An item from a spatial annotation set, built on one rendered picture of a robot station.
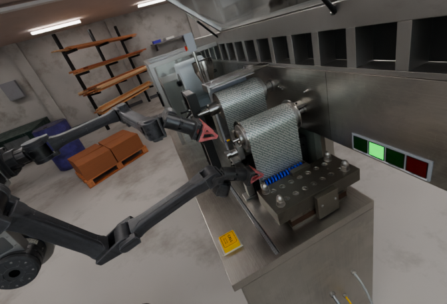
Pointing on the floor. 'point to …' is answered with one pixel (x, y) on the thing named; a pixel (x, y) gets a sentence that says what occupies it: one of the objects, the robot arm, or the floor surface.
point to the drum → (59, 126)
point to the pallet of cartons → (106, 156)
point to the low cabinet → (20, 134)
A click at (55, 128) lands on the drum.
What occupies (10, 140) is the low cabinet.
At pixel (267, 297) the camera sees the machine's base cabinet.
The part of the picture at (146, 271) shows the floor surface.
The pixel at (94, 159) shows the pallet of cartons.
